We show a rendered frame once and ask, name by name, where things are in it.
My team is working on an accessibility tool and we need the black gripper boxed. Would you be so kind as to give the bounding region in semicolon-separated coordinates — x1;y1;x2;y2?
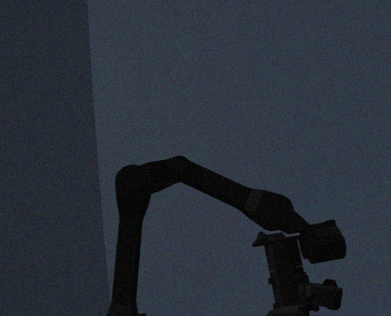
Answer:
267;266;320;316

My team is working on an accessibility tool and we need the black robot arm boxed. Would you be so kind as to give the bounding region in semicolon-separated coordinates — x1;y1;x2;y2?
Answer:
106;155;346;316

